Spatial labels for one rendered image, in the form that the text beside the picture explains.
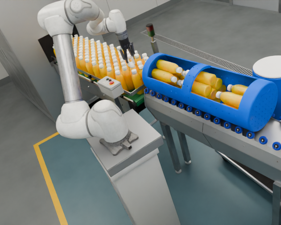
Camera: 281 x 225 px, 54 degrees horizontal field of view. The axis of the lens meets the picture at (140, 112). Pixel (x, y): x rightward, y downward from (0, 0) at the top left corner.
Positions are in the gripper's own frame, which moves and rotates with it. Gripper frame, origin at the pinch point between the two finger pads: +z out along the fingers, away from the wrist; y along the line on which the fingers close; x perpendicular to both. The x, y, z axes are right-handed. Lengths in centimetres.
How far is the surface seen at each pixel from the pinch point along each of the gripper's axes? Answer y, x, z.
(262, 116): 4, -110, 11
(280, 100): 43, -99, 30
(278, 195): -3, -125, 61
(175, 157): -3, -28, 93
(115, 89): -24.7, -8.3, 8.6
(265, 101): 7, -110, 3
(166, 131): -4, -28, 60
